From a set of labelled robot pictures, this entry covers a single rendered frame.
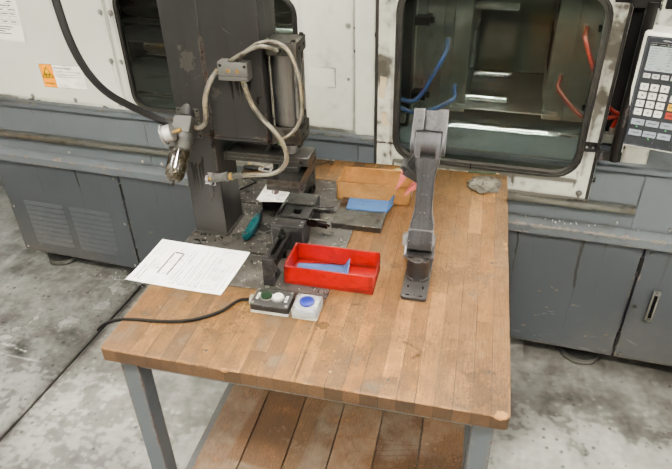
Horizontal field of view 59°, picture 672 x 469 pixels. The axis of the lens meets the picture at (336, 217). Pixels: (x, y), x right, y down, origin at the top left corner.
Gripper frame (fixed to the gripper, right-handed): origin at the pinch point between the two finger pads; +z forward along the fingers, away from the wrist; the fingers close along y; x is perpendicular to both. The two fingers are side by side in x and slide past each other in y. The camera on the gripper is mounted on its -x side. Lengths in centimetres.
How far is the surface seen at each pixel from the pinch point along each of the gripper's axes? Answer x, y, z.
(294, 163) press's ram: 21.0, 33.9, -0.6
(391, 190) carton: -5.2, 1.8, 4.7
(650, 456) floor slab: 7, -133, 39
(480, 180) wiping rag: -24.1, -25.4, -6.9
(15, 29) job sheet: -57, 168, 58
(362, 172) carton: -17.0, 12.1, 10.7
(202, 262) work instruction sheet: 38, 43, 35
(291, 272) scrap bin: 42.8, 19.4, 17.2
